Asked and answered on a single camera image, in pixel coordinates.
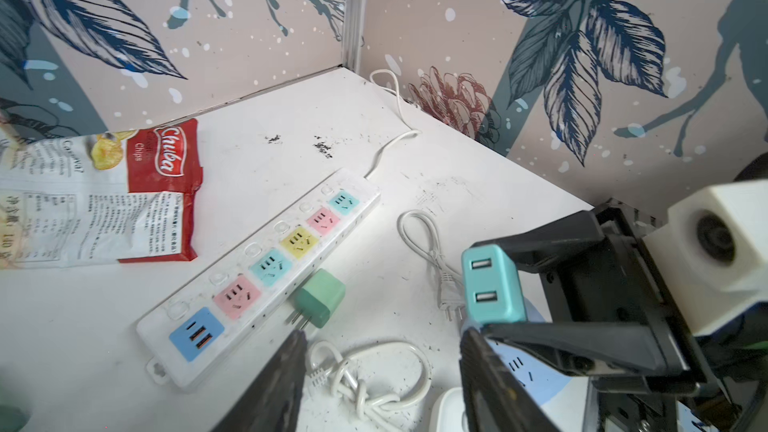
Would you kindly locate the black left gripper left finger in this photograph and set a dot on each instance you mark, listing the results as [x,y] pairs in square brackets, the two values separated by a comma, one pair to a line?
[272,401]

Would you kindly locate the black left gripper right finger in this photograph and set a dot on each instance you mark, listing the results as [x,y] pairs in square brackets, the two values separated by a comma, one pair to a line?
[494,399]

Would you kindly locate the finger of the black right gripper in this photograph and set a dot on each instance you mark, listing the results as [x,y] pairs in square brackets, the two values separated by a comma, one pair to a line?
[597,349]
[542,248]

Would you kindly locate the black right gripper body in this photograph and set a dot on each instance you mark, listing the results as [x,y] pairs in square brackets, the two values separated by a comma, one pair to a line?
[617,281]

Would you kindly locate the white multicolour power strip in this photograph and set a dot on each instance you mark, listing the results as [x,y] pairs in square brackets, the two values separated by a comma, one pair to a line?
[204,320]

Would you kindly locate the light green plug adapter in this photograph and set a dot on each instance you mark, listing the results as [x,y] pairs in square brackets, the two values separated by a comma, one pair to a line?
[316,301]

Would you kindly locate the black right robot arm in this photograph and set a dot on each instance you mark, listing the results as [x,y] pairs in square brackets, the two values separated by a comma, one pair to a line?
[737,354]

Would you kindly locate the white square power socket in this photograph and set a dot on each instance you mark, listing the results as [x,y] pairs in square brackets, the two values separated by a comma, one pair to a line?
[449,413]

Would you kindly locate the red white chips bag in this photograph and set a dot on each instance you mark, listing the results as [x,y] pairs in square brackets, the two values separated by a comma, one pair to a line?
[99,199]

